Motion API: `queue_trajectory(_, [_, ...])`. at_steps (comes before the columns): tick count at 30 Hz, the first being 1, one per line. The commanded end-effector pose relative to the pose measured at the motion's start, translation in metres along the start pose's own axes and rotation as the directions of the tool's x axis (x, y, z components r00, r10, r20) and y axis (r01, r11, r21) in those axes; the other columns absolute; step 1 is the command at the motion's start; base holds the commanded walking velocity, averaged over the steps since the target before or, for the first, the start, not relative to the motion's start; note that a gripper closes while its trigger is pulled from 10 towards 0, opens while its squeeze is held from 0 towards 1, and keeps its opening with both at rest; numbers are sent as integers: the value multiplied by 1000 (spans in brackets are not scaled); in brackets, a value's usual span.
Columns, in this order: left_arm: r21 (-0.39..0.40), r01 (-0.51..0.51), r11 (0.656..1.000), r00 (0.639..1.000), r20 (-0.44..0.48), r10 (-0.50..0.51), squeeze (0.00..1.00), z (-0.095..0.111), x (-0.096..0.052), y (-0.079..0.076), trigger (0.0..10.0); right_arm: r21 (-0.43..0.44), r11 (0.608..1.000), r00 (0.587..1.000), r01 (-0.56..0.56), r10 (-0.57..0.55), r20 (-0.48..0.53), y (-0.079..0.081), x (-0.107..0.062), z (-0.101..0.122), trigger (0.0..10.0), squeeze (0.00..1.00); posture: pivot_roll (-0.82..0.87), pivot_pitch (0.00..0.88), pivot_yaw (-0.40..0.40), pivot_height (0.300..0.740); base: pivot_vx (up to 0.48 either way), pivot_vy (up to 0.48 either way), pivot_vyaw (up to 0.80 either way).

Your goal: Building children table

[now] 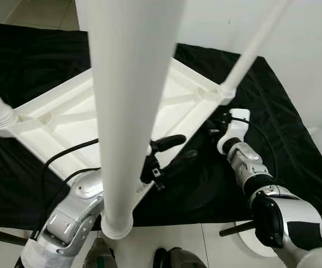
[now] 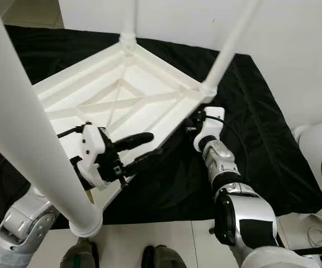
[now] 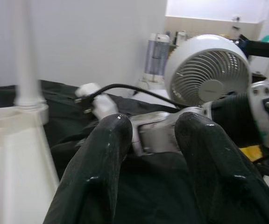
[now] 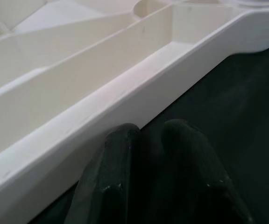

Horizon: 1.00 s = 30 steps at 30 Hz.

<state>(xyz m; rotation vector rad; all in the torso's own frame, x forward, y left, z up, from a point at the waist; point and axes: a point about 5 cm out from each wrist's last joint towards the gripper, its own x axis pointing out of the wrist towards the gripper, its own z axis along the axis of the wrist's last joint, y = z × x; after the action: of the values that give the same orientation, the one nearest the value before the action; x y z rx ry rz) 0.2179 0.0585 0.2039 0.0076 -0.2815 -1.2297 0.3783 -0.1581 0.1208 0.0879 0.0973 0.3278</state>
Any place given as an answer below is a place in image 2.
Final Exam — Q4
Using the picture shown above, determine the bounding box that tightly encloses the grey robot right leg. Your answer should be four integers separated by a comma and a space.
141, 245, 187, 268

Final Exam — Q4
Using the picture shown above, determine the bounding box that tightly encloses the black cloth table cover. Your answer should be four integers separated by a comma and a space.
0, 25, 322, 224

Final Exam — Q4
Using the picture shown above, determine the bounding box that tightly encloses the grey robot leg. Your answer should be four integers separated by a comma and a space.
141, 245, 187, 268
60, 237, 100, 268

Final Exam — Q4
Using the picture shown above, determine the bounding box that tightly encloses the white plastic children table top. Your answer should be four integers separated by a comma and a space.
32, 36, 219, 207

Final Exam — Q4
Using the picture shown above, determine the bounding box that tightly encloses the black metal rack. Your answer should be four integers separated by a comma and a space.
292, 246, 322, 257

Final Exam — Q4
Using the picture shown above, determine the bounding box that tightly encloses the grey robot left leg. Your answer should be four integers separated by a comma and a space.
60, 237, 100, 268

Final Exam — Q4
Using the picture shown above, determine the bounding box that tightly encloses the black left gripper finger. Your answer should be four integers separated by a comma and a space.
113, 132, 155, 151
122, 148, 166, 178

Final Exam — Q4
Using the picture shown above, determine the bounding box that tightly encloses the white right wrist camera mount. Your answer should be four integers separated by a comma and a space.
193, 106, 226, 152

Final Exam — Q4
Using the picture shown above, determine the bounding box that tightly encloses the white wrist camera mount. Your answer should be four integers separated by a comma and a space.
74, 123, 111, 190
193, 106, 226, 152

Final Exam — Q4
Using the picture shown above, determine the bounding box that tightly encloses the white fan power cable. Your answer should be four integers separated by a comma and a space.
304, 223, 322, 249

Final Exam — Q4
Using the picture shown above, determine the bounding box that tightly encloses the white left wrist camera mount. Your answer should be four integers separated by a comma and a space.
74, 123, 111, 190

